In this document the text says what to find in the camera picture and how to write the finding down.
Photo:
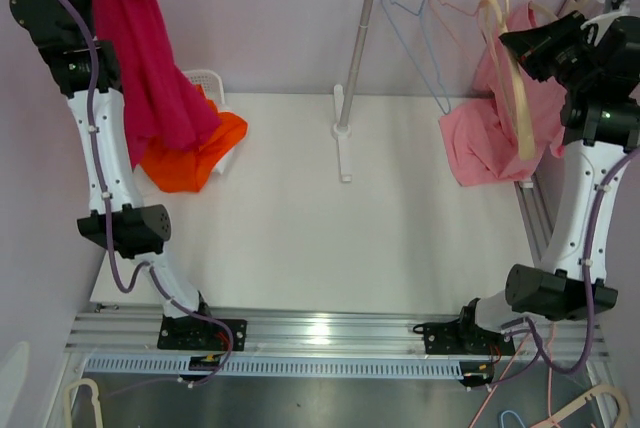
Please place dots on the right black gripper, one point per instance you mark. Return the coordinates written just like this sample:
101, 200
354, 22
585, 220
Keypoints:
533, 46

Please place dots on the beige plastic hanger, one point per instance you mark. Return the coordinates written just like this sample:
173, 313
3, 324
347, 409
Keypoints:
513, 89
549, 16

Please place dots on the pink wire hanger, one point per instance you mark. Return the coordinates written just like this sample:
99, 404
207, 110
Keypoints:
467, 13

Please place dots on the pink t shirt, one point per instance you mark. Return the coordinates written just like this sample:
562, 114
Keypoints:
479, 138

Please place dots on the red t shirt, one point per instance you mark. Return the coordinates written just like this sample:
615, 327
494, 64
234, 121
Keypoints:
160, 102

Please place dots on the orange t shirt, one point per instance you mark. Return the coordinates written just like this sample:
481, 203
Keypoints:
188, 171

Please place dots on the white t shirt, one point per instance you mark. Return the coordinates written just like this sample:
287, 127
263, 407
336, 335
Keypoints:
224, 162

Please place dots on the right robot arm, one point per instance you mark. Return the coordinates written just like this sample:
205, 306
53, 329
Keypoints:
596, 61

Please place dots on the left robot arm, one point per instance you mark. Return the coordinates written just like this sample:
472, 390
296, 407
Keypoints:
134, 235

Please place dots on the blue hanger on floor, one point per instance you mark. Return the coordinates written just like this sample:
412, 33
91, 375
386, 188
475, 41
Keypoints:
508, 416

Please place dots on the beige hanger on floor right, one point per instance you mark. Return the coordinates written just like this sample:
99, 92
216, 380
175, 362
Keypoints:
596, 396

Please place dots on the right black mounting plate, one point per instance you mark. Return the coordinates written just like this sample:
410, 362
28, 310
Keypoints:
454, 338

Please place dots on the black mounting plate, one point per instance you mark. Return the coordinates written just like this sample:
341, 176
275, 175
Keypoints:
210, 335
454, 338

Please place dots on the white plastic laundry basket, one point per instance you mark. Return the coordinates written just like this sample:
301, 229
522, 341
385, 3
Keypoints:
212, 86

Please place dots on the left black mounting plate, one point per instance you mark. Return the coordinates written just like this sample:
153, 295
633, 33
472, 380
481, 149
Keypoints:
210, 335

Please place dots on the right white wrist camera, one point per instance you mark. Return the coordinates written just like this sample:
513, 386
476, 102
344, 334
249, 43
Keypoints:
615, 10

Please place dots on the white slotted cable duct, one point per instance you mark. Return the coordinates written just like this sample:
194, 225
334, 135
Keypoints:
193, 366

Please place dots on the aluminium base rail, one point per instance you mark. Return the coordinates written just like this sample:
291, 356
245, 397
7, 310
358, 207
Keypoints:
135, 329

